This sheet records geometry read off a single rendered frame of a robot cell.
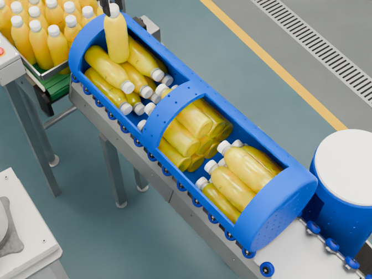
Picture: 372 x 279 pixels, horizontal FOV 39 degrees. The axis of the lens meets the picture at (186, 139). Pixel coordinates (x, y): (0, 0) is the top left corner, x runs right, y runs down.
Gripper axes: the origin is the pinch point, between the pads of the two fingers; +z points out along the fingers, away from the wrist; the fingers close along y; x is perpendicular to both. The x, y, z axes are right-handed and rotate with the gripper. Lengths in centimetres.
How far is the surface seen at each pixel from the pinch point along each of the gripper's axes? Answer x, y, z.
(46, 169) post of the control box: 35, -30, 110
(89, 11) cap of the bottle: 26.8, 5.9, 26.0
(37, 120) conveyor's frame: 52, -20, 97
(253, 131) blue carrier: -54, 8, 16
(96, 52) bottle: 5.9, -5.5, 22.4
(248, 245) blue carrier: -75, -14, 28
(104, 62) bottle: 0.4, -6.1, 22.6
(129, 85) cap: -11.6, -5.0, 24.2
